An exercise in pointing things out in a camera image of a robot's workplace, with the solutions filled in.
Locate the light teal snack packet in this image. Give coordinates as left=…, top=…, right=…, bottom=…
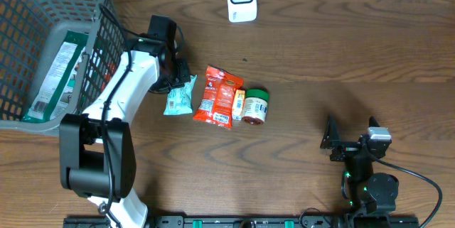
left=164, top=75, right=198, bottom=116

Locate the green-lid white jar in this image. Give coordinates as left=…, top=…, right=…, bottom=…
left=242, top=89, right=269, bottom=125

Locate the green white 3M package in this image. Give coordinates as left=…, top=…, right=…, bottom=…
left=22, top=31, right=88, bottom=123

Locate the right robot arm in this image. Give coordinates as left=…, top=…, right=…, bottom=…
left=320, top=116, right=399, bottom=215

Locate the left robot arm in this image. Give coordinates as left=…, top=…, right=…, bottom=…
left=59, top=40, right=331, bottom=227

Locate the orange-red snack bag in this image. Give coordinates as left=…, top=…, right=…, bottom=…
left=193, top=65, right=244, bottom=129

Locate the small yellow-orange packet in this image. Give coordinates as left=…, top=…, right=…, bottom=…
left=232, top=89, right=245, bottom=121

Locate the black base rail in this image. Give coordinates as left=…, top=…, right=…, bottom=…
left=63, top=214, right=420, bottom=228

